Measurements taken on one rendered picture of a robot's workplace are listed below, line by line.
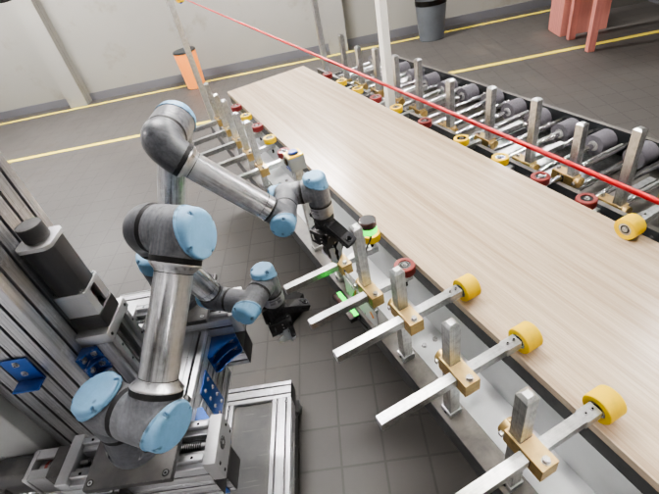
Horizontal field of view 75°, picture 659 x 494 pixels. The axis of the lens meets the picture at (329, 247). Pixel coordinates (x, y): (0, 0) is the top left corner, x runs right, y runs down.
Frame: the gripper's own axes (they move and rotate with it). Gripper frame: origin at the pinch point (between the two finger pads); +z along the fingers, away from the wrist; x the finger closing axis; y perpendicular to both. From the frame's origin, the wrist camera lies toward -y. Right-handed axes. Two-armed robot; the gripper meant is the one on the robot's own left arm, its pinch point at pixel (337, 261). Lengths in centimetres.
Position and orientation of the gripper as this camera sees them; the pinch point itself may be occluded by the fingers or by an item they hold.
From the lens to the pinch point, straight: 155.2
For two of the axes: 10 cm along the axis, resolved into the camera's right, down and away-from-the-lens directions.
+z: 1.8, 7.6, 6.3
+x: -6.8, 5.6, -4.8
